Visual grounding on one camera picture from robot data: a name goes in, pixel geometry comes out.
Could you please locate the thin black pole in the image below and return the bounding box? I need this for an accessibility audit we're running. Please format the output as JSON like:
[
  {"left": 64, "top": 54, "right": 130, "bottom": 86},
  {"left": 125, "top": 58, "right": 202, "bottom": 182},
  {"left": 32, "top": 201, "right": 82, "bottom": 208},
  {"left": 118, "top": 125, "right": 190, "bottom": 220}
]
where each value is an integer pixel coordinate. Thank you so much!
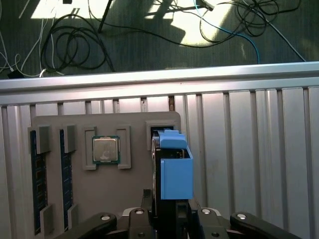
[{"left": 97, "top": 0, "right": 113, "bottom": 33}]

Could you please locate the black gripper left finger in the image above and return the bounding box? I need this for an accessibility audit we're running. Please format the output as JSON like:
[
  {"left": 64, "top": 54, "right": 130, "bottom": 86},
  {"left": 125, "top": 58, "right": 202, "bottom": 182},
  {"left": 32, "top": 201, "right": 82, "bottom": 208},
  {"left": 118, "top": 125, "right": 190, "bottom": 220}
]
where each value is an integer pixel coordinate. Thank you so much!
[{"left": 54, "top": 189, "right": 154, "bottom": 239}]

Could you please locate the black power adapter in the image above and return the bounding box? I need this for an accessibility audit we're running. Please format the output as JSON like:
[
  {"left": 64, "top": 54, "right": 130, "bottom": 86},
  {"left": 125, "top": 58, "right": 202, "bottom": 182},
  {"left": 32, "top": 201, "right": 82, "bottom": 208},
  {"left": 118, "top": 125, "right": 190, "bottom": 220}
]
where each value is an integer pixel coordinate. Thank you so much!
[{"left": 6, "top": 70, "right": 25, "bottom": 80}]

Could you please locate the silver CPU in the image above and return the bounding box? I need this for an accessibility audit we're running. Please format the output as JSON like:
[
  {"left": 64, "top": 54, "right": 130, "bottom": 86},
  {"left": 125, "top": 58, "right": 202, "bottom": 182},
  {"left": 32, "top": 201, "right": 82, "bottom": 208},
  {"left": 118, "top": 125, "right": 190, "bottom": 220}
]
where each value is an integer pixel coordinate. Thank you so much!
[{"left": 91, "top": 135, "right": 121, "bottom": 165}]

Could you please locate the grey floor cable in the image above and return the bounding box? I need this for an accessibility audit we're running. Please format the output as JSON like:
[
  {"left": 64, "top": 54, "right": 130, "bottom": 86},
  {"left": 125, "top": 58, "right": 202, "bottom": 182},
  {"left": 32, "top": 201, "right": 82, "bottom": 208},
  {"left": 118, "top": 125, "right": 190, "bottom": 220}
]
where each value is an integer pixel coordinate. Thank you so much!
[{"left": 256, "top": 11, "right": 307, "bottom": 62}]

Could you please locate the blue floor cable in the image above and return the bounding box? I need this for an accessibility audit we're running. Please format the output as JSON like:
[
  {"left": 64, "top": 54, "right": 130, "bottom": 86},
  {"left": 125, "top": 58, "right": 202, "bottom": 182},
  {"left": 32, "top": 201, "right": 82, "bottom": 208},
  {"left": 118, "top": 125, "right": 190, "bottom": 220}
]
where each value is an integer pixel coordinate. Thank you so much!
[{"left": 193, "top": 0, "right": 262, "bottom": 65}]

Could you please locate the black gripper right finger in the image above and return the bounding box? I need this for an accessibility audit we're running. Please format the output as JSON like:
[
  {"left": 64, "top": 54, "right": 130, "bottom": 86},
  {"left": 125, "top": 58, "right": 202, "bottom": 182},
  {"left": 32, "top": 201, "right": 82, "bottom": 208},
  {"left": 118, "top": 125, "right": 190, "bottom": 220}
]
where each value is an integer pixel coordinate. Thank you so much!
[{"left": 175, "top": 201, "right": 303, "bottom": 239}]

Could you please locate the hard disk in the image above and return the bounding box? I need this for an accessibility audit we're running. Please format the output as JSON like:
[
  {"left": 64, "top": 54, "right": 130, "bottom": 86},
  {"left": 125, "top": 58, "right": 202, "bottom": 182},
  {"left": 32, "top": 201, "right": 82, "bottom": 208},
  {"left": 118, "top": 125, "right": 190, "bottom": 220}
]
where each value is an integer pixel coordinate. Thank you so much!
[{"left": 150, "top": 128, "right": 195, "bottom": 239}]

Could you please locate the grey parts rack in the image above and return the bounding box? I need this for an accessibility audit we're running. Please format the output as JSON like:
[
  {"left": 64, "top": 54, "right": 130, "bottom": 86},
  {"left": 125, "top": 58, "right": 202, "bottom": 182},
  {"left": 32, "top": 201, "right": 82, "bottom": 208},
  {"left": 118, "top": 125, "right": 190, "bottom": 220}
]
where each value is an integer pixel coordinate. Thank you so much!
[{"left": 26, "top": 111, "right": 182, "bottom": 237}]

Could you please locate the blue RAM stick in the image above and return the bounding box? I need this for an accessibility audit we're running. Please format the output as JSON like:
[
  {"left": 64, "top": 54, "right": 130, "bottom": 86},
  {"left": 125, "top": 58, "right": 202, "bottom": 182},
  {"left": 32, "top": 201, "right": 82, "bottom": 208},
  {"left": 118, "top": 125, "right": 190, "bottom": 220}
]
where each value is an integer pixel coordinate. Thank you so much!
[
  {"left": 59, "top": 128, "right": 73, "bottom": 232},
  {"left": 29, "top": 129, "right": 48, "bottom": 236}
]

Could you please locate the coiled black floor cable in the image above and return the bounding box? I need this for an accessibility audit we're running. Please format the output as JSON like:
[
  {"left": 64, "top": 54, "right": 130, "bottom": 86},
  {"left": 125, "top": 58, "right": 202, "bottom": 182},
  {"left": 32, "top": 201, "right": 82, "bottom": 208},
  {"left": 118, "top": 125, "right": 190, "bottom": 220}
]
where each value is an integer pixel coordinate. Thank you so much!
[{"left": 39, "top": 13, "right": 117, "bottom": 73}]

